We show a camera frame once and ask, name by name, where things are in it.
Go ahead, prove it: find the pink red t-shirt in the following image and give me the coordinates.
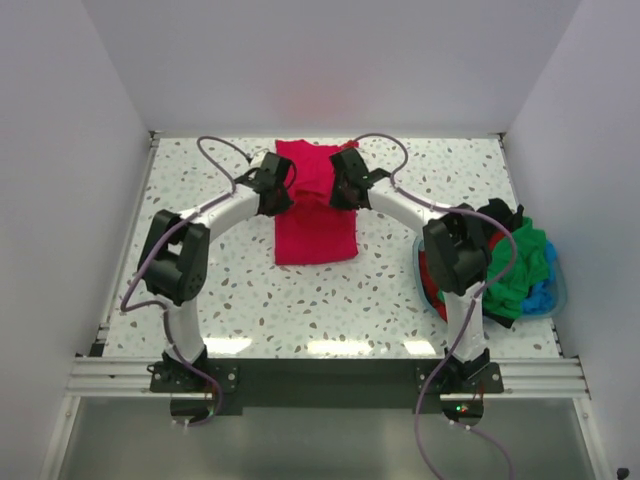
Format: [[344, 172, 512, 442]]
[[274, 140, 358, 266]]

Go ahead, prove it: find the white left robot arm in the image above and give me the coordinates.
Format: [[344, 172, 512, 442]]
[[121, 152, 297, 392]]

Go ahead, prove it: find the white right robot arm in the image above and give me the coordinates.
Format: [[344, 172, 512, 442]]
[[330, 147, 490, 393]]

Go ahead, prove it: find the blue plastic laundry basket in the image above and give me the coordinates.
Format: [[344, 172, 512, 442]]
[[412, 237, 567, 322]]

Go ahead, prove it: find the dark red t-shirt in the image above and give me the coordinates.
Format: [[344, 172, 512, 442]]
[[418, 249, 447, 322]]

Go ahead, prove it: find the black t-shirt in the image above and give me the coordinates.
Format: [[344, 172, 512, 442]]
[[477, 198, 524, 233]]

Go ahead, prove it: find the green t-shirt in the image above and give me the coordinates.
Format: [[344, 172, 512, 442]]
[[482, 216, 549, 320]]

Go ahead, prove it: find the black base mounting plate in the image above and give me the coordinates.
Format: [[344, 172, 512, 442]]
[[147, 357, 505, 417]]

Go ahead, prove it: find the blue t-shirt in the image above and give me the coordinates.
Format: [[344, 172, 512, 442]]
[[521, 241, 557, 316]]

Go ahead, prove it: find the aluminium frame rail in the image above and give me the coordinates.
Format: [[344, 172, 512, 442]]
[[65, 357, 591, 399]]

